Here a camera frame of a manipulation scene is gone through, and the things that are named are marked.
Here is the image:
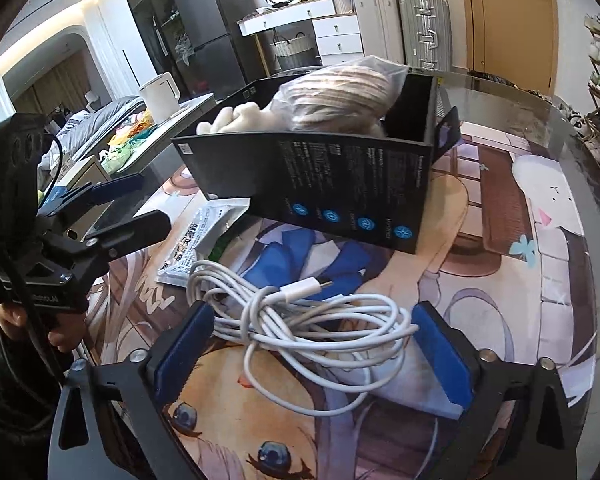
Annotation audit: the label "bagged white rope coil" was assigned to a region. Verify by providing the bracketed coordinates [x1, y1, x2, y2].
[267, 54, 411, 137]

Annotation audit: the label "person's left hand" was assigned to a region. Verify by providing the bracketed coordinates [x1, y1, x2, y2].
[0, 304, 86, 353]

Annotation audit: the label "grey side cabinet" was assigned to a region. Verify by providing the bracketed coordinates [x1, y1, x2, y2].
[54, 92, 218, 212]

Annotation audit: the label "grey bed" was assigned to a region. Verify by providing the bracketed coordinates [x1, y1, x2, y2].
[56, 96, 146, 162]

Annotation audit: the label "colourful bags on cabinet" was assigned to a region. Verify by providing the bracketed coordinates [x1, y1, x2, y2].
[98, 110, 157, 176]

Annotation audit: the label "white foil packet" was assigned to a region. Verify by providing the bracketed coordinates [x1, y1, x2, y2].
[156, 197, 250, 288]

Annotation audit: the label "white electric kettle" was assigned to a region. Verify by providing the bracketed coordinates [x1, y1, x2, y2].
[138, 73, 181, 124]

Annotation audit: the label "anime print table mat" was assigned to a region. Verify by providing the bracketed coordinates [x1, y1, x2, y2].
[78, 119, 598, 480]

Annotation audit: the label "white plush toy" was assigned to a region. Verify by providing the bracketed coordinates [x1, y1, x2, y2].
[196, 102, 291, 136]

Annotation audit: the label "black refrigerator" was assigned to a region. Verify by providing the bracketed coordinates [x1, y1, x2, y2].
[175, 0, 266, 101]

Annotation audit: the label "black cardboard box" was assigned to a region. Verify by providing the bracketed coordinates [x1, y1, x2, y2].
[172, 73, 460, 254]

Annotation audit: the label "black glass wardrobe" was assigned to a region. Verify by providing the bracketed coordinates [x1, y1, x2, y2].
[128, 0, 199, 101]

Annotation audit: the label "woven laundry basket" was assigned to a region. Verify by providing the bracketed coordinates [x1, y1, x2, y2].
[272, 32, 321, 70]

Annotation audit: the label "white desk with drawers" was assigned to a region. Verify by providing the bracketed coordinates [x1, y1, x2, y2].
[238, 0, 364, 65]

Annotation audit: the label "white suitcase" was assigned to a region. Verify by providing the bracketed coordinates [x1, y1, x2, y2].
[353, 0, 405, 64]

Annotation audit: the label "wooden door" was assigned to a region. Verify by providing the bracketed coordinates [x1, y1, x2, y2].
[464, 0, 558, 96]

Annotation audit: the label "silver suitcase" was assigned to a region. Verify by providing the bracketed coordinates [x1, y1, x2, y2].
[399, 0, 453, 72]

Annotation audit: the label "white charging cable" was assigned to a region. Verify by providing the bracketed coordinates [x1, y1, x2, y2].
[185, 259, 422, 417]

